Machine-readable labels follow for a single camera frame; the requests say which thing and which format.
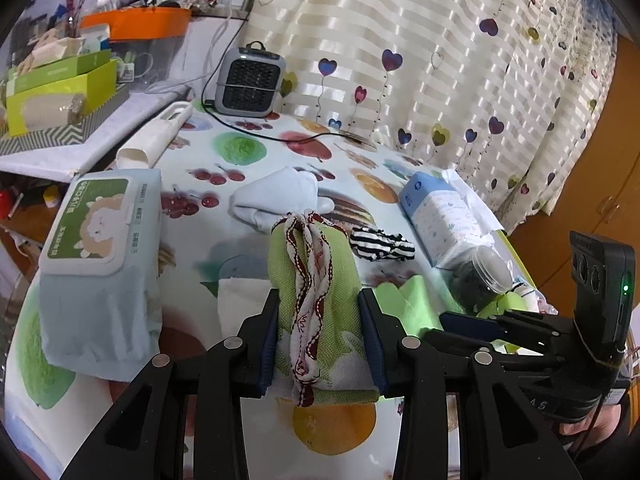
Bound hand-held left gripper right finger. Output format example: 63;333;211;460
358;289;583;480

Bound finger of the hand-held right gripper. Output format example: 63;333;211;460
439;311;556;361
497;308;576;337

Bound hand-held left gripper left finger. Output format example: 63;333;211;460
60;287;280;480

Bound green towel red trim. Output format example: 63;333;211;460
267;212;382;408

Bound green cloth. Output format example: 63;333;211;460
374;276;463;338

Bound black white striped sock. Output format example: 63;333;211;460
349;227;417;263

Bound light green jar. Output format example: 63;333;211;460
480;290;523;317

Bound clear plastic jar dark contents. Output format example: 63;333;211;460
447;247;513;311

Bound blue white tissue pack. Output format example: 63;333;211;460
398;169;496;268

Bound wooden wardrobe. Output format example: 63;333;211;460
505;35;640;301

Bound wet wipes pack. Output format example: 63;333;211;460
37;167;166;378

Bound fruit print tablecloth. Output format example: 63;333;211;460
5;110;551;480

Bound white plastic tube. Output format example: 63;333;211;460
116;101;193;170

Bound grey space heater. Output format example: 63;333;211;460
214;42;288;116

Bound heart print striped curtain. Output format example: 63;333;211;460
242;0;618;236

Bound zigzag patterned box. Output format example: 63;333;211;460
0;82;131;158

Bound green cardboard box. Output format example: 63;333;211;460
7;50;113;96
5;60;119;137

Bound clear storage container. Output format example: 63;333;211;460
112;37;188;92

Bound orange box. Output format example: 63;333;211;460
80;7;193;43

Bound black power cable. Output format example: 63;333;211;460
201;72;378;150

